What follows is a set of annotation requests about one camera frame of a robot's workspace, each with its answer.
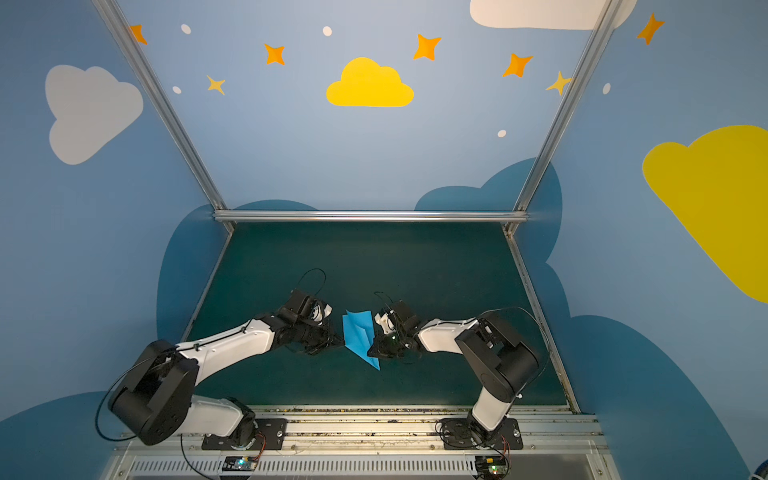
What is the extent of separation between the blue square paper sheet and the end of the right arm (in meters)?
0.09

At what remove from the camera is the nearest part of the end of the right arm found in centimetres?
71

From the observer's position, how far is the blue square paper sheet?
0.90 metres
